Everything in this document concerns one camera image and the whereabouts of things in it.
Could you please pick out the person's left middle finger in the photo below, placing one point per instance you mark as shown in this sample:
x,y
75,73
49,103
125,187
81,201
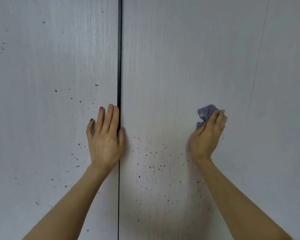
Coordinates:
x,y
108,118

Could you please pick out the person's left thumb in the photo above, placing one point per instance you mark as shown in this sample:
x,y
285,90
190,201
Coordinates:
x,y
122,137

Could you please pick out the person's left forearm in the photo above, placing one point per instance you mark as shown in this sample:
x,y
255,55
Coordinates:
x,y
75,202

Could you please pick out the person's right thumb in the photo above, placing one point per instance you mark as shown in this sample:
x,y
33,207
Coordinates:
x,y
198,132

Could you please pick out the person's right hand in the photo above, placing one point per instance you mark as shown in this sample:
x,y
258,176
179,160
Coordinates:
x,y
205,142

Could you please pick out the person's right forearm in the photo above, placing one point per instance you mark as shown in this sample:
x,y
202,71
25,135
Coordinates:
x,y
237,204

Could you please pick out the person's left hand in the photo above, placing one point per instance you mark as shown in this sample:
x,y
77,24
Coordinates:
x,y
105,147

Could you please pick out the person's left little finger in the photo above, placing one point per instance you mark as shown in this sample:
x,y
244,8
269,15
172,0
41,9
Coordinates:
x,y
90,129

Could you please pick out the blue-grey cleaning cloth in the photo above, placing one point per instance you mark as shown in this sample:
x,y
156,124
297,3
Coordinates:
x,y
205,113

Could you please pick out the white wooden cabinet door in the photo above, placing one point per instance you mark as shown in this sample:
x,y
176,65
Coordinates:
x,y
190,59
47,97

